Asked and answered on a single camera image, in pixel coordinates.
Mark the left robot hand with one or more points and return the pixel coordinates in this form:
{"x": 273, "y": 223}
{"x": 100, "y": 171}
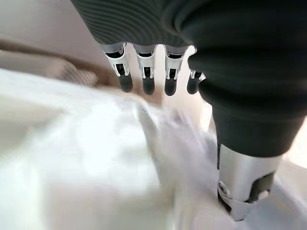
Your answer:
{"x": 230, "y": 72}

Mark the white bed sheet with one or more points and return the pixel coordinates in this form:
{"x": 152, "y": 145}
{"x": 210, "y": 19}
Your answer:
{"x": 84, "y": 155}

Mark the beige knitted blanket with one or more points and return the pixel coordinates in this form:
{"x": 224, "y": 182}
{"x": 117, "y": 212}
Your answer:
{"x": 60, "y": 67}

